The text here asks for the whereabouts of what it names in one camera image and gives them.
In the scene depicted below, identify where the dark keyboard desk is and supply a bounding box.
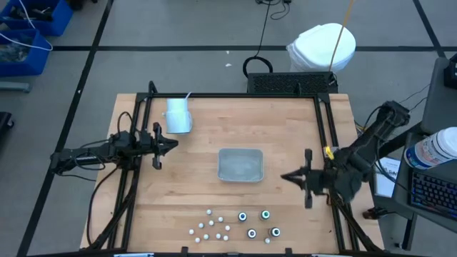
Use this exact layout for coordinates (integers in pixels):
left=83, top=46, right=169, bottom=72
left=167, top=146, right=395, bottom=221
left=391, top=131, right=457, bottom=233

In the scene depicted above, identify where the black aluminium frame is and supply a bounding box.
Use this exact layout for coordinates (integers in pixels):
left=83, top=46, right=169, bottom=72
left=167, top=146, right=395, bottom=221
left=81, top=81, right=385, bottom=256

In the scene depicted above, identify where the grey side desk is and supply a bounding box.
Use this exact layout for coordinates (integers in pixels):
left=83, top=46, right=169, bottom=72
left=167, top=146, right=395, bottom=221
left=421, top=56, right=457, bottom=135

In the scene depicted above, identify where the yellow hanging cable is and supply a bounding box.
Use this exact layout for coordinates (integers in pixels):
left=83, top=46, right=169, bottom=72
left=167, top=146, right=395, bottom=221
left=328, top=0, right=356, bottom=72

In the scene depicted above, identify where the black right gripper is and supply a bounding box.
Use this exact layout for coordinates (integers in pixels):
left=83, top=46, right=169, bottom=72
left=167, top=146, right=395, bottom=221
left=280, top=148, right=336, bottom=209

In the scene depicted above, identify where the black desk caster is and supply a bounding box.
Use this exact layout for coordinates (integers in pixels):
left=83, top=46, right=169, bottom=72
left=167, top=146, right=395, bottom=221
left=362, top=206, right=396, bottom=221

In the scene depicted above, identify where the black desktop device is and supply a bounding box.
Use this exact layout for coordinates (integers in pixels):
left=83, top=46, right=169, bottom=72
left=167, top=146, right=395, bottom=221
left=443, top=53, right=457, bottom=90

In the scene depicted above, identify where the black floor object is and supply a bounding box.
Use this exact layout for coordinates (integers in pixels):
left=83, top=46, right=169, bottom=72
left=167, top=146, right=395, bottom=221
left=0, top=111, right=15, bottom=138

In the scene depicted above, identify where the blue storage bin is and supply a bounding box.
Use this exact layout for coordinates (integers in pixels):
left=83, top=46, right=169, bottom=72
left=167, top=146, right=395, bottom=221
left=0, top=0, right=74, bottom=37
left=0, top=28, right=52, bottom=78

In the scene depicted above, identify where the clear plastic tray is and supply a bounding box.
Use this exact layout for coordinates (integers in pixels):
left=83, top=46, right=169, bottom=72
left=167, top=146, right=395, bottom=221
left=217, top=148, right=265, bottom=183

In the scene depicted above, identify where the black floor cable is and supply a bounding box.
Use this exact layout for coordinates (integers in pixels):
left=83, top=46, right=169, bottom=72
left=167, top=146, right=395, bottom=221
left=242, top=0, right=274, bottom=79

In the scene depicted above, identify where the white bagged trash can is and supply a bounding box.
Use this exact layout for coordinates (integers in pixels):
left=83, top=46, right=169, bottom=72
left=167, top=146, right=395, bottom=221
left=286, top=22, right=357, bottom=74

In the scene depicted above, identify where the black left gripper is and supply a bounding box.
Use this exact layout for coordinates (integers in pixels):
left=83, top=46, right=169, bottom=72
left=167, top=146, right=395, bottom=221
left=139, top=122, right=179, bottom=171

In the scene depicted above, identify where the black backlit keyboard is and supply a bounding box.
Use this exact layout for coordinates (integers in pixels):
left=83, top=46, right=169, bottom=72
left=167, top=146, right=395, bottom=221
left=409, top=170, right=457, bottom=218

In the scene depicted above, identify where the grey metal bar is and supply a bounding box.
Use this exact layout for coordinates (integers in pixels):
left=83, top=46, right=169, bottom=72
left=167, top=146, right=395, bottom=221
left=0, top=81, right=32, bottom=94

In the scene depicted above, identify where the white paper sheet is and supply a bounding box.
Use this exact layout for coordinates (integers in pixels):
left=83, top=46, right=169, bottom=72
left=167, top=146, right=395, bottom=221
left=373, top=156, right=401, bottom=199

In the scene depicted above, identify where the white wipes canister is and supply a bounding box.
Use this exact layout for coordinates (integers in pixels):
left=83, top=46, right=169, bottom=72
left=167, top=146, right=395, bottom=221
left=403, top=126, right=457, bottom=171

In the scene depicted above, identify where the black perforated computer case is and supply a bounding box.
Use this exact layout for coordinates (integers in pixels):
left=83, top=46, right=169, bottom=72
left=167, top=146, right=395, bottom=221
left=246, top=71, right=339, bottom=96

